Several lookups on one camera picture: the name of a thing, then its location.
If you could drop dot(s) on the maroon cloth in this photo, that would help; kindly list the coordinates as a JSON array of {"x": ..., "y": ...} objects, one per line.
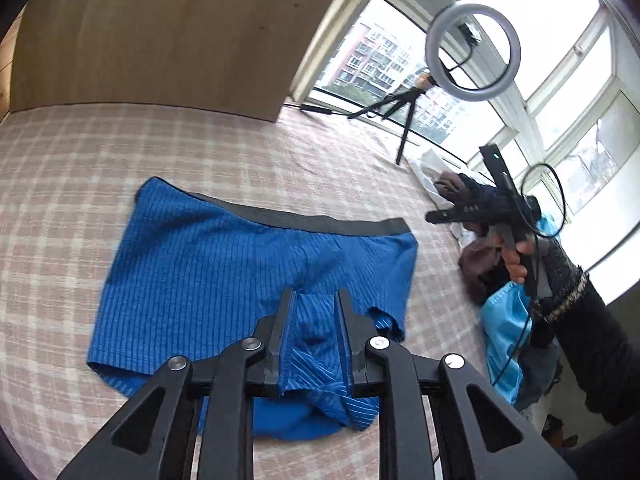
[{"x": 480, "y": 262}]

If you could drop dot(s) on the plaid bed sheet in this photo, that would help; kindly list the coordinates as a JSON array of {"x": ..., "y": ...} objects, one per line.
[{"x": 75, "y": 170}]

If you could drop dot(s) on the light blue cloth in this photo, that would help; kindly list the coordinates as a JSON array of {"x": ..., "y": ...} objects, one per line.
[{"x": 505, "y": 330}]

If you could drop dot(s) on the black tripod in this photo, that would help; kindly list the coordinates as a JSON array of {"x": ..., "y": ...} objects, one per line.
[{"x": 406, "y": 120}]

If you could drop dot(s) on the white cloth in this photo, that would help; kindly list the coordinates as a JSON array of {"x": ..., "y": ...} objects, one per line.
[{"x": 425, "y": 170}]

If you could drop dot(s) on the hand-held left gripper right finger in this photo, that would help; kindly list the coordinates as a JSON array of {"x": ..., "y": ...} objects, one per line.
[{"x": 343, "y": 321}]

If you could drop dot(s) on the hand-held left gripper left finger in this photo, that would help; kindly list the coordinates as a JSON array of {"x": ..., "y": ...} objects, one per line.
[{"x": 287, "y": 321}]

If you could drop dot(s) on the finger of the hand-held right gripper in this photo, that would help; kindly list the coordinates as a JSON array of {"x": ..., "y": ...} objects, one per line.
[{"x": 452, "y": 215}]

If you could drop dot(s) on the person's right hand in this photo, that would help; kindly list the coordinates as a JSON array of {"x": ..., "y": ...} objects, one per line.
[{"x": 515, "y": 265}]

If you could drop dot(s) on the brown cloth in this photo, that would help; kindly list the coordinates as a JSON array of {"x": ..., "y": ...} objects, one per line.
[{"x": 452, "y": 185}]

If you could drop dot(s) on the white framed window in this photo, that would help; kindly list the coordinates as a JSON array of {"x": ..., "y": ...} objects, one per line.
[{"x": 555, "y": 110}]

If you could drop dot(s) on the blue striped boxer briefs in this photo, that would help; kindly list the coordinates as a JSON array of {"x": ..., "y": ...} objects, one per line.
[{"x": 210, "y": 280}]

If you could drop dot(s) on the wooden headboard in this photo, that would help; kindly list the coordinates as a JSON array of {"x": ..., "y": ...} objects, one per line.
[{"x": 165, "y": 30}]

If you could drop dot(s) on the person's right forearm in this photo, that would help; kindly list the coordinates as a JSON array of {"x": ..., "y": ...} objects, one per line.
[{"x": 595, "y": 335}]

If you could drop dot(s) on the dark grey cloth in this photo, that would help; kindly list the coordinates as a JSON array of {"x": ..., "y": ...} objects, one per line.
[{"x": 542, "y": 370}]

